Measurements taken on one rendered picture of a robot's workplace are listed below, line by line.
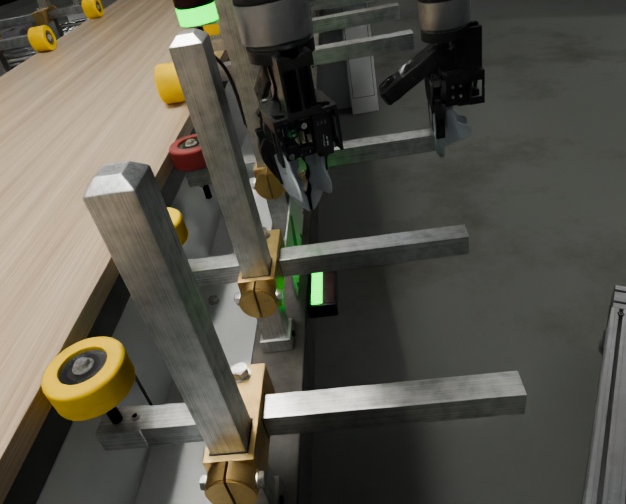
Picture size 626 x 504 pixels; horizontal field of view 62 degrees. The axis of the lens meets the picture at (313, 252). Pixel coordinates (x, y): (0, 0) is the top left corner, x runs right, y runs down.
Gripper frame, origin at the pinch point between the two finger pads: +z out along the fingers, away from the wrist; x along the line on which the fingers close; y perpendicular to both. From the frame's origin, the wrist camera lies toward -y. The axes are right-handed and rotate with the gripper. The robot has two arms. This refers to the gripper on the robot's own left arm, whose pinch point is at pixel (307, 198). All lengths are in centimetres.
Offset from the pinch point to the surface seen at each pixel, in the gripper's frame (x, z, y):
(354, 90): 92, 77, -233
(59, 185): -34.2, 1.3, -31.1
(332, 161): 10.3, 7.3, -21.6
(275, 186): -0.9, 6.8, -18.3
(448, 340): 45, 91, -45
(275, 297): -7.9, 9.3, 5.5
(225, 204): -10.3, -3.8, 2.0
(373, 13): 38, -4, -65
